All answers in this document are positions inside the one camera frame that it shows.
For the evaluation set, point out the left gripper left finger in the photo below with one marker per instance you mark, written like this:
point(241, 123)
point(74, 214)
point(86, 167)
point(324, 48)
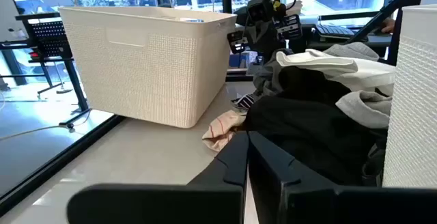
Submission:
point(170, 203)

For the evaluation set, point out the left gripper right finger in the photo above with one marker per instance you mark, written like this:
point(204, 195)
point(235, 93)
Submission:
point(341, 207)

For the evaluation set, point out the dark grey garment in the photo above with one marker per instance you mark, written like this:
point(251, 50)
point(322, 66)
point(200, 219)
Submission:
point(266, 77)

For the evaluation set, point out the black Puma waistband shorts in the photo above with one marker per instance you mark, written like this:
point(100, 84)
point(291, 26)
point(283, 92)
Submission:
point(246, 101)

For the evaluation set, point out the white t-shirt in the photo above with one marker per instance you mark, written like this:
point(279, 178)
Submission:
point(327, 65)

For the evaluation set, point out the large black garment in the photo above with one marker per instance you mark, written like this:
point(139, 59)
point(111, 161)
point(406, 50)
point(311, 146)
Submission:
point(307, 138)

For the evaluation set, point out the cream red-striped cloth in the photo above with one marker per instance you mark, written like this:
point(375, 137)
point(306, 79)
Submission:
point(222, 132)

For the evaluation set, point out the light grey garment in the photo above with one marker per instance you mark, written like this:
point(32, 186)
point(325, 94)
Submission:
point(365, 109)
point(355, 50)

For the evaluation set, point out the white woven-texture plastic basket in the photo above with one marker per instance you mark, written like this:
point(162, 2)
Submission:
point(136, 73)
point(413, 114)

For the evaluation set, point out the person's hand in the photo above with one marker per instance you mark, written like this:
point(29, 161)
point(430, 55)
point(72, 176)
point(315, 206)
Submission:
point(388, 26)

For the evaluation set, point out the black perforated side desk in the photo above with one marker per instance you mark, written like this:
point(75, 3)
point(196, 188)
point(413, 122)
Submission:
point(51, 38)

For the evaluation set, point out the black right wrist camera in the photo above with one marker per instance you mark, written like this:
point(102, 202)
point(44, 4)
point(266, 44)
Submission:
point(260, 9)

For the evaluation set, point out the black rig frame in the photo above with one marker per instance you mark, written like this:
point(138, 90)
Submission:
point(375, 19)

